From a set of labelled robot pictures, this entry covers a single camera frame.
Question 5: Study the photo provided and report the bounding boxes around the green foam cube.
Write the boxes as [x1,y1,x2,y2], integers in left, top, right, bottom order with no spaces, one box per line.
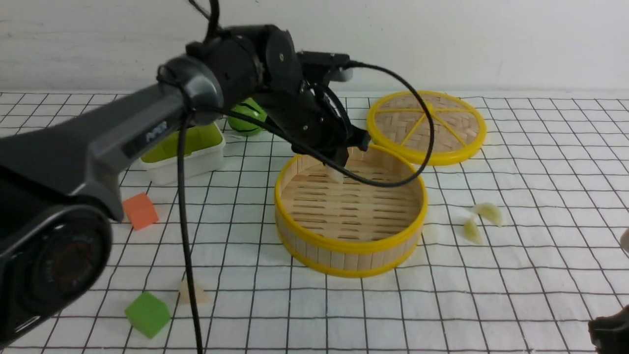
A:
[124,291,171,339]

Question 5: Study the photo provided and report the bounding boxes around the pink dumpling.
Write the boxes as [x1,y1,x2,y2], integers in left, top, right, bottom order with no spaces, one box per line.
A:
[325,165,344,184]
[179,279,210,304]

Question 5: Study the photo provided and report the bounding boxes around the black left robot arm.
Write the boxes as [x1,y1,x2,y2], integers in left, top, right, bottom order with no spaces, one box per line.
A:
[0,25,370,347]

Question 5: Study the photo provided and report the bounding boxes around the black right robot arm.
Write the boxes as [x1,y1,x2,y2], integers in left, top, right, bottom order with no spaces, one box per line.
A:
[588,306,629,354]

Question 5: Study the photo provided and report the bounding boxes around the orange foam cube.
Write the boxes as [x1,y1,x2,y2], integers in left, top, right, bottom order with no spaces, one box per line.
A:
[123,193,159,230]

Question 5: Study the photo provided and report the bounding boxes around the white grid tablecloth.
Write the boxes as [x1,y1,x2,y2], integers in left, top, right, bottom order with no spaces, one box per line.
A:
[0,91,629,354]

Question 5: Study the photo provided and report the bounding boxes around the green toy ball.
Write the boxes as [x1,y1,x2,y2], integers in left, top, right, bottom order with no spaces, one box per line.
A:
[228,97,268,137]

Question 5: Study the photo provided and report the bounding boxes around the green dumpling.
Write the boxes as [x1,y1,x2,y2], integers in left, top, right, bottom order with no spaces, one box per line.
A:
[463,217,483,245]
[472,203,503,227]

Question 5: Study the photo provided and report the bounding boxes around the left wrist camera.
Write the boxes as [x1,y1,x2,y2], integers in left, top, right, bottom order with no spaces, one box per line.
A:
[297,51,353,85]

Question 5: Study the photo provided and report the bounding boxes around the bamboo steamer lid yellow rim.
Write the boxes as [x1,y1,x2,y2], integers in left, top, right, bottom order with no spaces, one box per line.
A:
[367,90,487,166]

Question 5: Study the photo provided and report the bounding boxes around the bamboo steamer tray yellow rim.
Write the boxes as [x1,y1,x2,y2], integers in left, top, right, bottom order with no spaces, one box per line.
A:
[274,155,428,278]

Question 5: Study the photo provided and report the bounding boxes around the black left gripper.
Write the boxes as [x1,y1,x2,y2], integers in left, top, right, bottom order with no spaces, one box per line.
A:
[256,84,371,169]

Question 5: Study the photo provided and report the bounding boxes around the green lidded white box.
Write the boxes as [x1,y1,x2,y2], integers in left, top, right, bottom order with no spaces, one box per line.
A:
[140,123,226,186]

